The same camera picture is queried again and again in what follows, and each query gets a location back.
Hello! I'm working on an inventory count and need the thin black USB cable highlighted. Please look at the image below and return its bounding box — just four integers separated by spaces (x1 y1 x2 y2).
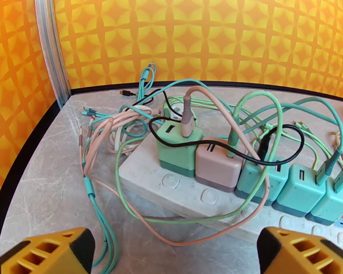
120 88 187 118

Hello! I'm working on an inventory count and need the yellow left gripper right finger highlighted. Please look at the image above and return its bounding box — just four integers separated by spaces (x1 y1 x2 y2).
258 227 343 274

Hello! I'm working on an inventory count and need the two-tone green USB charger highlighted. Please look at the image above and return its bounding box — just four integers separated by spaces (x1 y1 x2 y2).
155 124 204 178

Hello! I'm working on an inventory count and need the aluminium frame post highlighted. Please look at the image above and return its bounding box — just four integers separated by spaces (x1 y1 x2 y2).
34 0 72 109

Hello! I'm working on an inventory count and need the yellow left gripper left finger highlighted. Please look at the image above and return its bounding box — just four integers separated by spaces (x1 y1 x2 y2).
0 227 96 274

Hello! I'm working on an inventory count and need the light green USB cable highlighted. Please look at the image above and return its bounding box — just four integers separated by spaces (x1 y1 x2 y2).
115 90 284 225

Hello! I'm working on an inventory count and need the teal USB charger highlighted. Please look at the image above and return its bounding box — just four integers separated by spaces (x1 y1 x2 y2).
272 163 327 217
235 156 290 206
305 176 343 226

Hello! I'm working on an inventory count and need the pink USB charger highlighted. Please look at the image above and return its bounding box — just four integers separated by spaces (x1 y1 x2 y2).
195 137 247 193

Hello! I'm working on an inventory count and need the teal multi-head USB cable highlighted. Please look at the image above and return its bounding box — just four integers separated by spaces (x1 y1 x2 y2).
80 63 161 274

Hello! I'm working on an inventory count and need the long white power strip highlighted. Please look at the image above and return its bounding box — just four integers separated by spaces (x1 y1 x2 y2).
118 133 343 257

